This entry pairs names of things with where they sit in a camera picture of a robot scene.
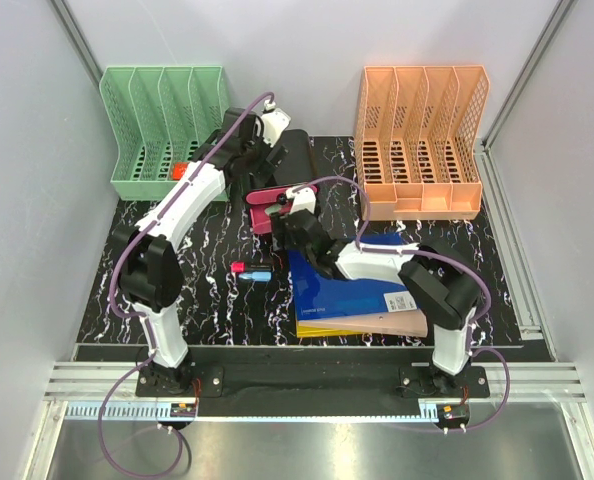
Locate pink top drawer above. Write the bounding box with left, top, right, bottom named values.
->
left=244, top=185, right=293, bottom=206

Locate pink drawer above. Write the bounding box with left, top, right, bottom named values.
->
left=249, top=203, right=276, bottom=235
left=244, top=185, right=293, bottom=206

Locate black drawer cabinet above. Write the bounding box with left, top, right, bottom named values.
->
left=244, top=129, right=318, bottom=193

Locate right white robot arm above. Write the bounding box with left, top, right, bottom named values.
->
left=270, top=210, right=485, bottom=397

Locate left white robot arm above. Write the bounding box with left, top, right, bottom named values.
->
left=109, top=101, right=291, bottom=396

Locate black marble desk mat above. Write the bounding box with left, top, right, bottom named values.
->
left=77, top=137, right=523, bottom=348

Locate blue highlighter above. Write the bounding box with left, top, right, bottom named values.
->
left=239, top=271, right=272, bottom=283

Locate blue folder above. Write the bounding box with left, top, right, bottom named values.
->
left=288, top=250, right=419, bottom=322

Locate black pink-capped highlighter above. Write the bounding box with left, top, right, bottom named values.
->
left=231, top=261, right=273, bottom=274

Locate red square eraser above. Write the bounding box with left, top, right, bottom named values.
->
left=171, top=162, right=190, bottom=181

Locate yellow folder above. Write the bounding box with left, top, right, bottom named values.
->
left=295, top=322, right=362, bottom=338

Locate green file organizer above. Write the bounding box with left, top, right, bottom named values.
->
left=99, top=66, right=230, bottom=201

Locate pink folder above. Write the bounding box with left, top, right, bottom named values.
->
left=319, top=310, right=428, bottom=337

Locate orange file organizer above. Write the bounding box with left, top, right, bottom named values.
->
left=354, top=65, right=490, bottom=221

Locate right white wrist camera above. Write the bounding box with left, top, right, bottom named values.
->
left=285, top=184, right=317, bottom=214

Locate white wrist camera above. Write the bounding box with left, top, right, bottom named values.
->
left=285, top=184, right=317, bottom=214
left=260, top=99, right=291, bottom=147

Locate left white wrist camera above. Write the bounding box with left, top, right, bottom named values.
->
left=260, top=99, right=291, bottom=147

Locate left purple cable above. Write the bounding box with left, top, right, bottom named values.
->
left=98, top=90, right=277, bottom=475

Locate purple cable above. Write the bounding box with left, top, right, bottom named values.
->
left=98, top=90, right=277, bottom=475
left=291, top=175, right=512, bottom=432

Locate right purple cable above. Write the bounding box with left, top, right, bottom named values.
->
left=291, top=175, right=512, bottom=432

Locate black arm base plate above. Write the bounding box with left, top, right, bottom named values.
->
left=134, top=364, right=489, bottom=401

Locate aluminium frame rail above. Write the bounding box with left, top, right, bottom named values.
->
left=44, top=362, right=586, bottom=403

